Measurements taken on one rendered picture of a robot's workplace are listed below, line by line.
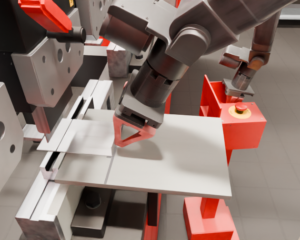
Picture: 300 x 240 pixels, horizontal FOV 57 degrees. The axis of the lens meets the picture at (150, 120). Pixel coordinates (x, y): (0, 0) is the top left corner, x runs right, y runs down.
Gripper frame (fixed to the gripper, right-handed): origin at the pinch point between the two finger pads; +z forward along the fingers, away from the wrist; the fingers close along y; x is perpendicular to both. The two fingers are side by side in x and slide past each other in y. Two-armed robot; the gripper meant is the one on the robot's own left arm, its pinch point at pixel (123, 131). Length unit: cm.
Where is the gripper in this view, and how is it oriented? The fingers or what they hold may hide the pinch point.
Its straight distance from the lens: 48.2
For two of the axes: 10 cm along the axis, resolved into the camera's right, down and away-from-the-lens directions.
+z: -4.5, 6.5, 6.1
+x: 8.8, 4.3, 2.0
